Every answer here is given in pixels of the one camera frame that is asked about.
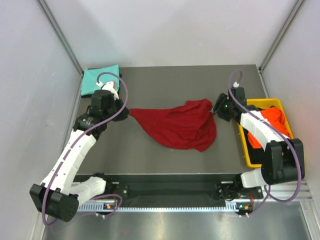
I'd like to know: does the yellow plastic bin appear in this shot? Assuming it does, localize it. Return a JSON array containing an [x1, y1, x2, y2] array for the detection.
[[237, 98, 294, 168]]

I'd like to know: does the purple cable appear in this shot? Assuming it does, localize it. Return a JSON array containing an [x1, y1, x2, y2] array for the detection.
[[228, 69, 304, 203], [41, 71, 130, 227]]

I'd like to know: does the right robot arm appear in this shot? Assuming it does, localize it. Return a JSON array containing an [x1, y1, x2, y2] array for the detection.
[[211, 87, 305, 198]]

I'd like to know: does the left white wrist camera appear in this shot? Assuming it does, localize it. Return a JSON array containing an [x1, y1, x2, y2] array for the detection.
[[96, 80, 120, 100]]

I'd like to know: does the aluminium frame rail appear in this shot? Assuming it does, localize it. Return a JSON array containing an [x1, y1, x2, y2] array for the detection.
[[270, 180, 312, 201]]

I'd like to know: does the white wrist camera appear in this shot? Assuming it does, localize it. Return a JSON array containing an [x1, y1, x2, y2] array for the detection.
[[96, 80, 120, 100], [232, 80, 241, 88]]

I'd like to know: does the dark red t-shirt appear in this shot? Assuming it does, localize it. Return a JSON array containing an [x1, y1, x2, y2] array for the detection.
[[130, 99, 217, 152]]

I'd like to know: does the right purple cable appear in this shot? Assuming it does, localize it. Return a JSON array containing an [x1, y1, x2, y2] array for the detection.
[[228, 69, 304, 203]]

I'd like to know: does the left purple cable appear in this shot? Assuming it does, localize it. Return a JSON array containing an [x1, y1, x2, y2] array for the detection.
[[41, 71, 130, 227]]

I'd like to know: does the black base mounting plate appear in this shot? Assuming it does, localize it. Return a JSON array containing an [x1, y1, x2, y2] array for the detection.
[[102, 173, 263, 208]]

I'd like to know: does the grey slotted cable duct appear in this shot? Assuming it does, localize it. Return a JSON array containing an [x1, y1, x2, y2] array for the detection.
[[77, 201, 252, 213]]

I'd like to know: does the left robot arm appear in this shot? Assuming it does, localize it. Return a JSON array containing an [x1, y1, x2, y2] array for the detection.
[[29, 89, 129, 222]]

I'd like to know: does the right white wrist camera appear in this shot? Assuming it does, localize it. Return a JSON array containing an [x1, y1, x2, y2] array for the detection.
[[232, 80, 241, 88]]

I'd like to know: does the folded teal t-shirt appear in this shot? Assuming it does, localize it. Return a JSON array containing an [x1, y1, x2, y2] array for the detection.
[[80, 64, 120, 98]]

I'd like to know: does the orange t-shirt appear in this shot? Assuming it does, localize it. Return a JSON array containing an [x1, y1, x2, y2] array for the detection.
[[246, 106, 292, 149]]

